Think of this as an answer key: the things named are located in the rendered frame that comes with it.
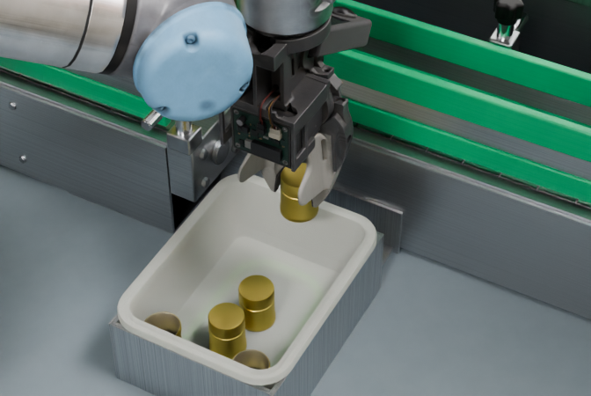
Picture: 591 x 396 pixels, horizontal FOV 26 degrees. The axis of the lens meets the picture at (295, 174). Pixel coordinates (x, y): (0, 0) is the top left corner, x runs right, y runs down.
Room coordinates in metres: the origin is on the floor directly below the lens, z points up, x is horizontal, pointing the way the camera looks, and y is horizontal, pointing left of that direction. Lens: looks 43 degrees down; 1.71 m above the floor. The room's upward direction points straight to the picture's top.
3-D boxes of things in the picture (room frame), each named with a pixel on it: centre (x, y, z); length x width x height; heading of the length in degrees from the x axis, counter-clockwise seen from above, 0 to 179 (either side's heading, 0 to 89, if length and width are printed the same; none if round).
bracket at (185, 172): (0.97, 0.09, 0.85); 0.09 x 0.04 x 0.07; 152
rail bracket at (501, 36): (1.01, -0.21, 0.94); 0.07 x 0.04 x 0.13; 152
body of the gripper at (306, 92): (0.81, 0.01, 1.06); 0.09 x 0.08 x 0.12; 151
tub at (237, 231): (0.81, 0.04, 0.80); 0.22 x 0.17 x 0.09; 152
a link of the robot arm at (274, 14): (0.82, 0.01, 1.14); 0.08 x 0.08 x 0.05
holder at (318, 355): (0.83, 0.03, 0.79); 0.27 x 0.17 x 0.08; 152
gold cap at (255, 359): (0.72, 0.04, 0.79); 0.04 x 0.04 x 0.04
